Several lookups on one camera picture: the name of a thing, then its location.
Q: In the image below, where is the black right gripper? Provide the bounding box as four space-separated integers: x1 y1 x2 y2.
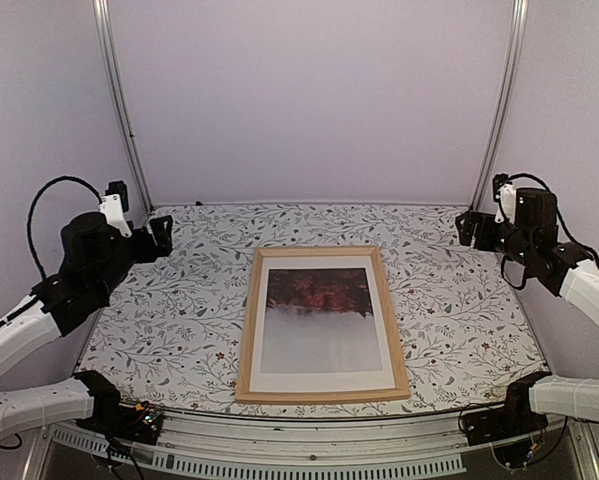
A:
456 210 535 267

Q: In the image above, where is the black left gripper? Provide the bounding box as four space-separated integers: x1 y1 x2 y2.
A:
93 215 173 300

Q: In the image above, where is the photo with white border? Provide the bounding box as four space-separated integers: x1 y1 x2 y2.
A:
260 268 382 374

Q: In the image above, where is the light wooden picture frame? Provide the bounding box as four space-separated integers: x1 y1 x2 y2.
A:
233 244 411 405

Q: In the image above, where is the white photo mat board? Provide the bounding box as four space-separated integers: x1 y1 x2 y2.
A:
248 254 398 394

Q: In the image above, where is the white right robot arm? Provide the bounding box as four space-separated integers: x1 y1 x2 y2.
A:
456 179 599 444

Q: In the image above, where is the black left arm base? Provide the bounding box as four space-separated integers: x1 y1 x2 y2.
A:
76 401 164 446

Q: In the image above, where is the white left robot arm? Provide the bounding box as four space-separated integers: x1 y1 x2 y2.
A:
0 212 173 441

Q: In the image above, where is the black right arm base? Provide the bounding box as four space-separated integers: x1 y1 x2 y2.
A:
458 401 548 446

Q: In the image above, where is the floral patterned table cover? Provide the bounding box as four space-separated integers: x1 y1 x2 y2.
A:
79 204 547 418

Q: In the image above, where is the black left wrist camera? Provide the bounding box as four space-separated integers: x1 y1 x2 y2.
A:
99 180 132 238

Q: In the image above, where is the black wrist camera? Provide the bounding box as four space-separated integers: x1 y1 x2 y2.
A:
99 180 132 238
492 173 517 224

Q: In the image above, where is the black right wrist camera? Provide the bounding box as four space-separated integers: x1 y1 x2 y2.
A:
492 173 517 224

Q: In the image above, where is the right aluminium corner post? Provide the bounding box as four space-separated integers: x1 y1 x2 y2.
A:
470 0 529 209

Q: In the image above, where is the aluminium corner post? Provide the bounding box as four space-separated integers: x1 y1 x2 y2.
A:
92 0 154 213
470 0 529 209

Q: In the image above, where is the left aluminium corner post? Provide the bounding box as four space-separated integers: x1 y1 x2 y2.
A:
92 0 154 213

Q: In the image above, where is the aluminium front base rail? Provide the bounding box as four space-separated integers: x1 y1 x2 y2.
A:
21 387 599 480

